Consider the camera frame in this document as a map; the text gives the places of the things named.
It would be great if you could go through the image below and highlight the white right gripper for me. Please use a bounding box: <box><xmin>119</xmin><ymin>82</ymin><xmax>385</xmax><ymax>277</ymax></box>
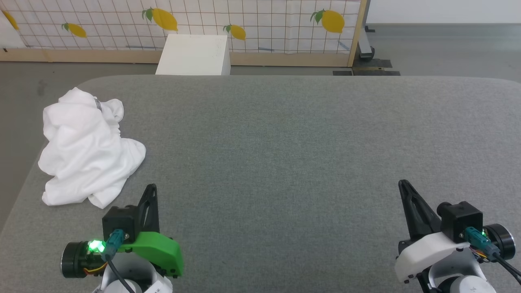
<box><xmin>394</xmin><ymin>179</ymin><xmax>473</xmax><ymax>284</ymax></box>

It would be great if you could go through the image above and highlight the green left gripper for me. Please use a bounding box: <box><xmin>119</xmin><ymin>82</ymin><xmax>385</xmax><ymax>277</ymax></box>
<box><xmin>118</xmin><ymin>184</ymin><xmax>184</xmax><ymax>278</ymax></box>

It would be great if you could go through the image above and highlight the white long sleeve shirt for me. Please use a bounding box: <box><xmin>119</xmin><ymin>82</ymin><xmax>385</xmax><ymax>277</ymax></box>
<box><xmin>38</xmin><ymin>87</ymin><xmax>147</xmax><ymax>209</ymax></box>

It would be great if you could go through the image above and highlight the white box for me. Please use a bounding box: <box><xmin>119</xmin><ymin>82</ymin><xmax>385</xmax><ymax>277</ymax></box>
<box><xmin>155</xmin><ymin>34</ymin><xmax>231</xmax><ymax>76</ymax></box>

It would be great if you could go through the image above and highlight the grey metal stand foot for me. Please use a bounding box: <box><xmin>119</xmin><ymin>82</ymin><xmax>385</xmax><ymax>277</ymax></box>
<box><xmin>358</xmin><ymin>25</ymin><xmax>376</xmax><ymax>61</ymax></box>

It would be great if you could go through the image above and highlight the white panel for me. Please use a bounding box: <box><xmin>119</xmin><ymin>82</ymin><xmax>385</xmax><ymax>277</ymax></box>
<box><xmin>0</xmin><ymin>13</ymin><xmax>27</xmax><ymax>49</ymax></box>

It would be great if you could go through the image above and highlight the lemon print partition screen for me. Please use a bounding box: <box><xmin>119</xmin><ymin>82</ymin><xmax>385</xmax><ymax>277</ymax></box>
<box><xmin>0</xmin><ymin>0</ymin><xmax>369</xmax><ymax>68</ymax></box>

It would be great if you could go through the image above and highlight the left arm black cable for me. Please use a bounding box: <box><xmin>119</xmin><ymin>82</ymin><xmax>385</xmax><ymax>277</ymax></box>
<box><xmin>101</xmin><ymin>229</ymin><xmax>136</xmax><ymax>293</ymax></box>

